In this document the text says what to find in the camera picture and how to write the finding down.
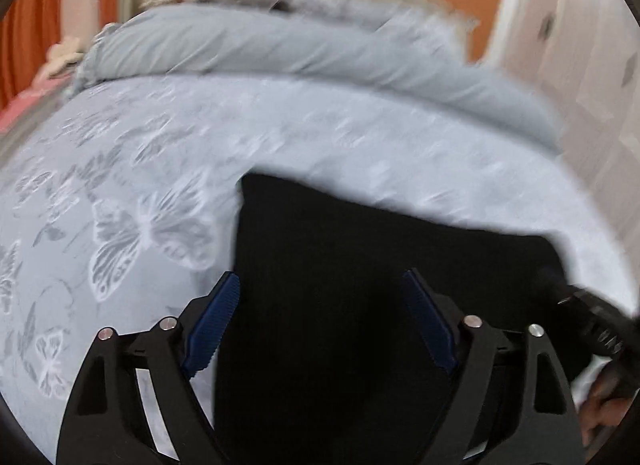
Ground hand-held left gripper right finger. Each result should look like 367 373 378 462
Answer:
402 268 586 465

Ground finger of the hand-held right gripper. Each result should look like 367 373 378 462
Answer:
535 267 571 302

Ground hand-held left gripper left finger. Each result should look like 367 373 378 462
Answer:
56 271 242 465

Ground black pants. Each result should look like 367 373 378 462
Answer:
212 172 593 465

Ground person's right hand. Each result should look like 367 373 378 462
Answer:
580 382 632 447

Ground butterfly print bedsheet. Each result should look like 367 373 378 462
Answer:
0 72 636 446

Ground white patterned wardrobe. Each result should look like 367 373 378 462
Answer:
492 0 640 256

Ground grey rolled duvet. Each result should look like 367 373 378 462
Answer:
70 2 563 156

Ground orange curtain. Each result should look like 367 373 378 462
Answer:
0 0 126 111

